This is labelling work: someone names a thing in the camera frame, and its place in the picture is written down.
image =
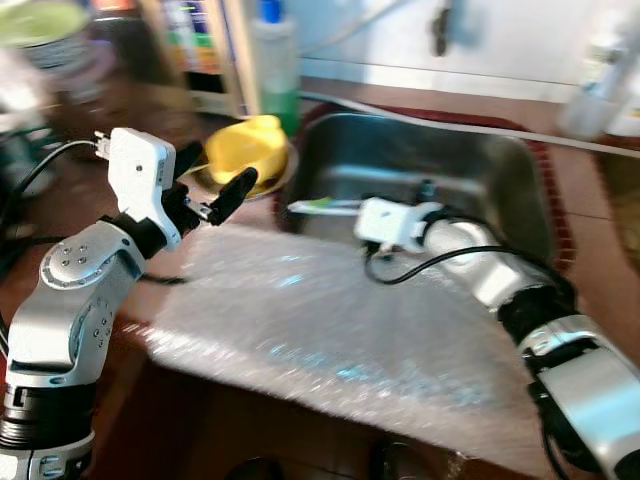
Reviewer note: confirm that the yellow plastic cup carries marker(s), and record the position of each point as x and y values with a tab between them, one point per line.
245	145

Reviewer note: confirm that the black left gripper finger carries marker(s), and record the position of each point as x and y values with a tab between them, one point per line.
190	160
232	195

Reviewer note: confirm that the brown jar pink lid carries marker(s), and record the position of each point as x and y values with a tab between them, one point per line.
60	85

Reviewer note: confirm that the round steel bowl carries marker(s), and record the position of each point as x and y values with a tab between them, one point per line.
288	172

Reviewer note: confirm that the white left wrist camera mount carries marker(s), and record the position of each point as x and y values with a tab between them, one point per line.
140	180

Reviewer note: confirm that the steel kitchen sink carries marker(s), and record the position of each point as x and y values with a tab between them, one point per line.
450	165

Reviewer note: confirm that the clear jar orange lid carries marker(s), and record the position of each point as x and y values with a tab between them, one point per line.
130	50

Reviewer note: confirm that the white lotion bottle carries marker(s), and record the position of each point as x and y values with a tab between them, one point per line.
628	90

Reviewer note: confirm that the clear toothbrush cup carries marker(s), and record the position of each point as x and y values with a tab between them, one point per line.
590	100

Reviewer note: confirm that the green dish soap bottle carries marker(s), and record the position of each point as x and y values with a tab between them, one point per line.
275	70

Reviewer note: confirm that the black left robot foot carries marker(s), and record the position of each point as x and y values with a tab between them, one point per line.
255	470

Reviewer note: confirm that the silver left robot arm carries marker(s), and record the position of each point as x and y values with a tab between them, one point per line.
70	300

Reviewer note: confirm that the black right robot foot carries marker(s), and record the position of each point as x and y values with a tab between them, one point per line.
400	465

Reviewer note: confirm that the white water purifier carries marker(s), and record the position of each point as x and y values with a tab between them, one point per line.
200	50

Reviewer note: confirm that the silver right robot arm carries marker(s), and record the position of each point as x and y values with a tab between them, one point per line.
590	390

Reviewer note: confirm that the black robot foot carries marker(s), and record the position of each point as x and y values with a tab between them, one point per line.
255	470
400	465

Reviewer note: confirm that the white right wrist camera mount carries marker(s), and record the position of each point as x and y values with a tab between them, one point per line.
390	222

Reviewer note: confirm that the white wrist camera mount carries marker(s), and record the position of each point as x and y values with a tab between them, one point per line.
390	222
140	180

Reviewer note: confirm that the white wall pipe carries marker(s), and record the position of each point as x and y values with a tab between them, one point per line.
450	122

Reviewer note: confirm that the white green toothbrush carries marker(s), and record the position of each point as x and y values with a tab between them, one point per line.
320	206

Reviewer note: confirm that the clear bubble wrap sheet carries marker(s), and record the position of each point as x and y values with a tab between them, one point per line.
320	330

